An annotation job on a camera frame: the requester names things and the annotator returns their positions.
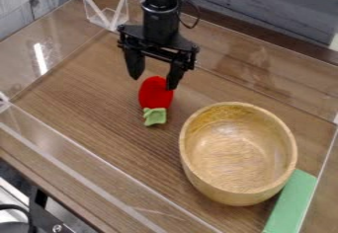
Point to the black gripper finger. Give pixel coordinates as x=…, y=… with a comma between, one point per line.
x=135, y=61
x=178, y=67

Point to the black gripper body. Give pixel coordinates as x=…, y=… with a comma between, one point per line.
x=156, y=37

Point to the red plush strawberry toy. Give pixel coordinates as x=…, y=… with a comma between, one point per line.
x=155, y=99

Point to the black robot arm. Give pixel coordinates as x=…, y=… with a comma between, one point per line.
x=156, y=39

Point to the wooden bowl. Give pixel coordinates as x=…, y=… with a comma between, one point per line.
x=238, y=153

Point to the green foam block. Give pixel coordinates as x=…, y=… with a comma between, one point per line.
x=293, y=202

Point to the clear acrylic corner bracket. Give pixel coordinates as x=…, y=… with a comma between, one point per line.
x=107, y=18

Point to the clear acrylic enclosure wall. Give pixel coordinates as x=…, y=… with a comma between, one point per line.
x=72, y=132

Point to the black table leg bracket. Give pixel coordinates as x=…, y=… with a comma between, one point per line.
x=46, y=223

